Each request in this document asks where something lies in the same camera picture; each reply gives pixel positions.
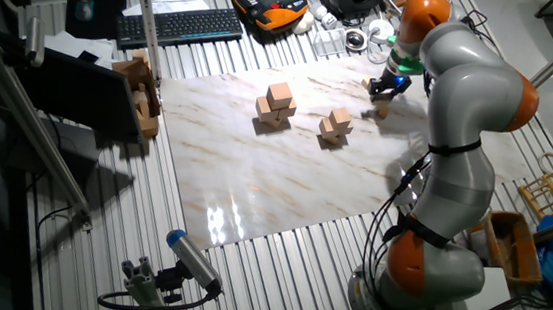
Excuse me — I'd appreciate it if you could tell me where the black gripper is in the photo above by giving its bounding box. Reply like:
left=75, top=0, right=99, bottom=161
left=367, top=70, right=413, bottom=105

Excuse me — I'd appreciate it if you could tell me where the white paper stack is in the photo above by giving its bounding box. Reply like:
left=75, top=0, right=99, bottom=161
left=42, top=28, right=117, bottom=69

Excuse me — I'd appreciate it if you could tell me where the round metal bowl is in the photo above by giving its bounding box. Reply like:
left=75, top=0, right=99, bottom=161
left=343, top=28, right=370, bottom=53

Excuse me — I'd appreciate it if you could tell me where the clear plastic box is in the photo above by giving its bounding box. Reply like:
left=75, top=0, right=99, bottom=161
left=310, top=26, right=349, bottom=61

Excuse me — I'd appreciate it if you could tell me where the large wooden cube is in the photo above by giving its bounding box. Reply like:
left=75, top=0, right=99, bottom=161
left=264, top=80, right=295, bottom=112
left=252, top=95, right=276, bottom=125
left=278, top=97, right=298, bottom=123

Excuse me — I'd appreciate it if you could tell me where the white plug adapter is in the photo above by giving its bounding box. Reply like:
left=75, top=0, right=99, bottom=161
left=307, top=1, right=340, bottom=31

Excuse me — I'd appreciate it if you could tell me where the white egg shaped ball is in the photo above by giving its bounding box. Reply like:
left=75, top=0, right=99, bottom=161
left=291, top=9, right=316, bottom=37

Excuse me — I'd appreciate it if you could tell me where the white marble pattern sheet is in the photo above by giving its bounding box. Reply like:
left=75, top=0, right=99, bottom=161
left=146, top=38, right=541, bottom=278

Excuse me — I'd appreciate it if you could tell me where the brown tray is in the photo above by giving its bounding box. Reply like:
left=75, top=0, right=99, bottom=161
left=465, top=207, right=548, bottom=290

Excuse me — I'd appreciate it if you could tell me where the black computer keyboard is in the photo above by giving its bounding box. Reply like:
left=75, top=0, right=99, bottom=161
left=113, top=0, right=246, bottom=61

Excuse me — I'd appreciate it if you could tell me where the white paper sheet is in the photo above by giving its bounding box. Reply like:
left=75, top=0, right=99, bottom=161
left=122, top=0, right=212, bottom=24

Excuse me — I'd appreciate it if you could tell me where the brown cardboard box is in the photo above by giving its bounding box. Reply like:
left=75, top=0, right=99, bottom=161
left=106, top=45, right=167, bottom=141

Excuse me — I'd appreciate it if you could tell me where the plain wooden block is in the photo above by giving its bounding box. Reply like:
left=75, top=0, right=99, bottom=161
left=130, top=47, right=152, bottom=68
left=130, top=89, right=153, bottom=118

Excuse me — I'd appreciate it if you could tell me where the black mouse pad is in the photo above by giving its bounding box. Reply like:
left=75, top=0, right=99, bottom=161
left=63, top=0, right=128, bottom=43

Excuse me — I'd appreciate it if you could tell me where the black monitor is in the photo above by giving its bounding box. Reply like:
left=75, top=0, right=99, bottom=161
left=7, top=44, right=149, bottom=140

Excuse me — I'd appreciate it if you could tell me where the grey computer mouse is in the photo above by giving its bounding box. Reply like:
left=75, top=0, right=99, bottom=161
left=73, top=0, right=95, bottom=23

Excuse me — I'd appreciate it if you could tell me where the short aluminium profile stub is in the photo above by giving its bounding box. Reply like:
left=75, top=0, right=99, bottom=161
left=116, top=254, right=181, bottom=310

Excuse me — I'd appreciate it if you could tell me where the white cable loop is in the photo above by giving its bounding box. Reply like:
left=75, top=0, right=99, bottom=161
left=364, top=31, right=392, bottom=66

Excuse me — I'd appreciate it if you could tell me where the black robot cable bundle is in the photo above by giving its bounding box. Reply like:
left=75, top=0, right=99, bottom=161
left=356, top=150, right=548, bottom=310

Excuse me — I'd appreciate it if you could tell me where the aluminium frame post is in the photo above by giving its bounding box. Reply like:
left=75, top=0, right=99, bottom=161
left=121, top=0, right=170, bottom=84

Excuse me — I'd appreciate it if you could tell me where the silver camera with blue cap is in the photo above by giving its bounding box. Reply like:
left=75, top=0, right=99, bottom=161
left=161, top=228, right=228, bottom=295

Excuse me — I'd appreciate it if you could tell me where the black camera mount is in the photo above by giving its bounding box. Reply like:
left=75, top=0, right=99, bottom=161
left=152, top=259, right=188, bottom=306

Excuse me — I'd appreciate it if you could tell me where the black camera cable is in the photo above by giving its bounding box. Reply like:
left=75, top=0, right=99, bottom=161
left=96, top=272, right=222, bottom=310

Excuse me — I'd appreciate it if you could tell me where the long aluminium frame bar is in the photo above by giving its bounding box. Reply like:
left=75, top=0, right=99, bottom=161
left=0, top=19, right=111, bottom=233

